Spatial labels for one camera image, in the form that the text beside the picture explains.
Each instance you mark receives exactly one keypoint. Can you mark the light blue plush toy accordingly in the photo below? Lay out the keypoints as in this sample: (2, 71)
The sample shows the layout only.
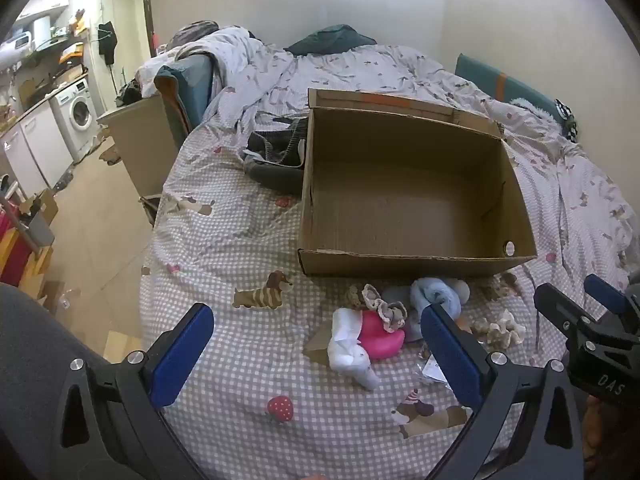
(436, 296)

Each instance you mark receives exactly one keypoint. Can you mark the checkered dog print bedsheet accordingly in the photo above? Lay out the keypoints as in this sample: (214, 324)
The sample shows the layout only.
(240, 240)

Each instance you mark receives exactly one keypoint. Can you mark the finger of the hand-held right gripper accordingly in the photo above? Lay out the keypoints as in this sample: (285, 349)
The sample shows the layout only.
(606, 294)
(556, 306)

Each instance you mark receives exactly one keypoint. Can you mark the white washing machine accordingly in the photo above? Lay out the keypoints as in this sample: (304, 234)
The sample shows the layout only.
(75, 112)

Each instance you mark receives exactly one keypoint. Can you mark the teal pillow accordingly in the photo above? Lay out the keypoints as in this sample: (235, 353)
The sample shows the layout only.
(187, 87)

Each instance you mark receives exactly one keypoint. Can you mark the wooden bedside cabinet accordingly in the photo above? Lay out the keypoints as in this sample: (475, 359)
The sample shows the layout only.
(142, 150)

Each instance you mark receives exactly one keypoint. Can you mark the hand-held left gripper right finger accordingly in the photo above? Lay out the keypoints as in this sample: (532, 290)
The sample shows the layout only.
(450, 355)

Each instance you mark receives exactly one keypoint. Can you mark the beige grey knitted scrunchie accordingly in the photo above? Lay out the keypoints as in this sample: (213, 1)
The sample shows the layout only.
(385, 307)

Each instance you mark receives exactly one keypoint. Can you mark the white floral duvet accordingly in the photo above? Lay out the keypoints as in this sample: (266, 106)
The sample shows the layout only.
(260, 70)

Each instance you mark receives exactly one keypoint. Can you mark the clear plastic wrapper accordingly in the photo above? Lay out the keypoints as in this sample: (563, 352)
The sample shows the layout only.
(434, 369)

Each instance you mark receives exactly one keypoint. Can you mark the black hanging garment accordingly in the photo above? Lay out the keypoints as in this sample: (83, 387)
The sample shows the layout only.
(107, 37)

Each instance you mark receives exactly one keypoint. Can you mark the dark green pillow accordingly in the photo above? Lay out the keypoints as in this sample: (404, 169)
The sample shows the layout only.
(330, 39)

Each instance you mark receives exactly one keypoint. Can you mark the teal cushion with orange stripe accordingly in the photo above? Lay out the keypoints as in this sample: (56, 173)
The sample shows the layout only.
(505, 85)

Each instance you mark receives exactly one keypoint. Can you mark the white soft toy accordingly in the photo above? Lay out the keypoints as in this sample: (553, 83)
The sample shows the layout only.
(350, 347)

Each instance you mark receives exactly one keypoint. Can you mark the white kitchen cabinets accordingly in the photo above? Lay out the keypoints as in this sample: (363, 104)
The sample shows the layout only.
(30, 150)

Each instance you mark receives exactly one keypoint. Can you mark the red storage box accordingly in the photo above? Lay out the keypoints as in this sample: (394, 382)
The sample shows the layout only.
(12, 250)

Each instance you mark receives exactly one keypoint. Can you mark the black white checkered cloth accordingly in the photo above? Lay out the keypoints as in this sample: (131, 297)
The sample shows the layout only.
(569, 119)

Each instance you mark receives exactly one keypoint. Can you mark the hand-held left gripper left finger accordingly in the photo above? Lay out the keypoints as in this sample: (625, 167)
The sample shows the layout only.
(185, 355)

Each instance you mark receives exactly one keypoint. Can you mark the brown cardboard box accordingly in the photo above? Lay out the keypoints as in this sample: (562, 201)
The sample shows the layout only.
(415, 210)

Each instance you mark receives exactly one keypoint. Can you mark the pink rubber duck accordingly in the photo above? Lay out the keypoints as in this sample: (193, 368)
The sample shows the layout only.
(382, 337)

